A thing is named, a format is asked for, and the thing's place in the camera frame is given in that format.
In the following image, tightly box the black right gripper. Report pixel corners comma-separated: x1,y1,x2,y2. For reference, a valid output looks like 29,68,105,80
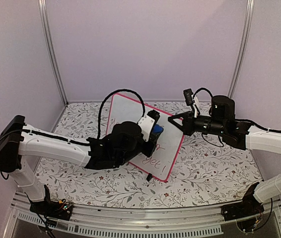
167,112,225,138

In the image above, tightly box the pink framed whiteboard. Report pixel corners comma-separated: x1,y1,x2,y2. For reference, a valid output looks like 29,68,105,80
106,93,184,181

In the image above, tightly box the blue whiteboard eraser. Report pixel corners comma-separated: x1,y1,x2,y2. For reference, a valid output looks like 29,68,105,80
152,124,164,134

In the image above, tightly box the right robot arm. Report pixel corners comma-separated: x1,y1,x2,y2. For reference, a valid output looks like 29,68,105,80
168,95,281,221

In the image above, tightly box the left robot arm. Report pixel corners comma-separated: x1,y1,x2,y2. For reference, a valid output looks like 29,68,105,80
0,110,163,220

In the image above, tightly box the floral table mat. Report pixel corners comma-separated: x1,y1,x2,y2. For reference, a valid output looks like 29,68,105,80
32,101,265,208

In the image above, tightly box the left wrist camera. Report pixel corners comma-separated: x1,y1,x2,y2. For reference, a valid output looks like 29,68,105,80
137,110,160,142

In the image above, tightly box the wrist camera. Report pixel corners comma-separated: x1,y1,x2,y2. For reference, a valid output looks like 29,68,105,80
137,110,160,142
183,89,201,118

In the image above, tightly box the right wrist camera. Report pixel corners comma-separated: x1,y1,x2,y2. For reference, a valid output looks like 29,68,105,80
183,89,201,118

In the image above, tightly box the right black cable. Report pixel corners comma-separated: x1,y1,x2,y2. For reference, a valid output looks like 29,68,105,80
195,87,227,148

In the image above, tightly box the left black sleeved cable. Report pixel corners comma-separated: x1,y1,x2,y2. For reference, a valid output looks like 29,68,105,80
97,89,147,141

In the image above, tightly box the front aluminium rail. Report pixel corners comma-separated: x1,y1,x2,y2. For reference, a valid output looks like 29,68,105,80
13,200,281,238

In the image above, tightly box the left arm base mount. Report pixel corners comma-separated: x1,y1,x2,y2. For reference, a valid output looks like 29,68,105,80
30,199,73,221

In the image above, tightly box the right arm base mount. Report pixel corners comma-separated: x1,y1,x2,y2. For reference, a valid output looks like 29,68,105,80
221,201,264,233

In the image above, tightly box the right aluminium frame post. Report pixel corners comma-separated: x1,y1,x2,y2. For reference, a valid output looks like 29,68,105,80
227,0,255,99

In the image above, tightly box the aluminium frame post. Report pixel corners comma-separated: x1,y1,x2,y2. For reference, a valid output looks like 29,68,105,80
38,0,69,106
227,0,255,99

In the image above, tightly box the left aluminium frame post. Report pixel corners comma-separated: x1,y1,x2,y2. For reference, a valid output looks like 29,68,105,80
38,0,69,106

